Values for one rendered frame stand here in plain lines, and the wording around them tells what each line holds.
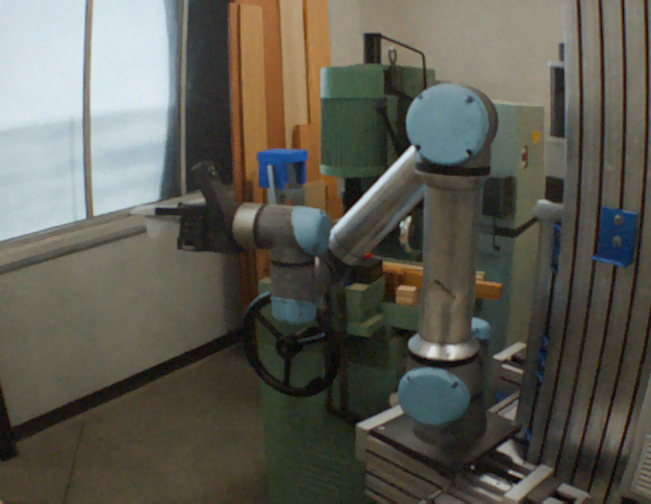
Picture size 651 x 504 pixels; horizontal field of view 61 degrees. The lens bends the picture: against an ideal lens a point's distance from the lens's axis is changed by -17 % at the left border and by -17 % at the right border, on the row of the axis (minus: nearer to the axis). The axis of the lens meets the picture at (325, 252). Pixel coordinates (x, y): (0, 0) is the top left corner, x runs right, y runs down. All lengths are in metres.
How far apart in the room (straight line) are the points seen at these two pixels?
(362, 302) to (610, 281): 0.72
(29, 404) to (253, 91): 1.94
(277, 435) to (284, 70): 2.15
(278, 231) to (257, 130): 2.32
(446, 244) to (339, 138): 0.85
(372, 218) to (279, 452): 1.14
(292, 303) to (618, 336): 0.58
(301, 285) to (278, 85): 2.55
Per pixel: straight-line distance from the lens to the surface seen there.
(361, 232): 1.12
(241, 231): 1.07
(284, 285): 1.06
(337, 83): 1.72
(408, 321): 1.66
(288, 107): 3.57
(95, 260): 2.88
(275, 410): 2.00
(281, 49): 3.56
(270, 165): 2.67
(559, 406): 1.25
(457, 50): 4.14
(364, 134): 1.73
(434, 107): 0.89
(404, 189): 1.08
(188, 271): 3.30
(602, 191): 1.10
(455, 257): 0.94
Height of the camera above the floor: 1.46
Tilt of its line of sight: 15 degrees down
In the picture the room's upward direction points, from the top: straight up
